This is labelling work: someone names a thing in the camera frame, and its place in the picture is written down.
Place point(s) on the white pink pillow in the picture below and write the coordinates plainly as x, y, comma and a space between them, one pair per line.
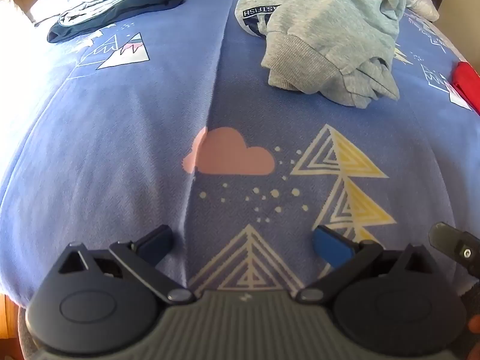
45, 7

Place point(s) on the red cloth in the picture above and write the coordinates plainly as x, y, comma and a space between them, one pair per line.
467, 78

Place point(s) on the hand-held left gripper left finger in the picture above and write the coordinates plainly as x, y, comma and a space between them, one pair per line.
156, 243

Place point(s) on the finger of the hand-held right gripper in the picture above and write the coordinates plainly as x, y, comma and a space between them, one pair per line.
448, 242

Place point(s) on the blue printed bed sheet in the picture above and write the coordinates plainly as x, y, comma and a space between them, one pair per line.
112, 138

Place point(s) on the grey sweatshirt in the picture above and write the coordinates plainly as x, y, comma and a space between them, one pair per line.
318, 33

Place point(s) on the dark navy garment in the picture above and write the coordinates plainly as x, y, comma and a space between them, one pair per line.
150, 5

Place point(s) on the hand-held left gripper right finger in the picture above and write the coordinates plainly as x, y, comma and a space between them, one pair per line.
330, 245

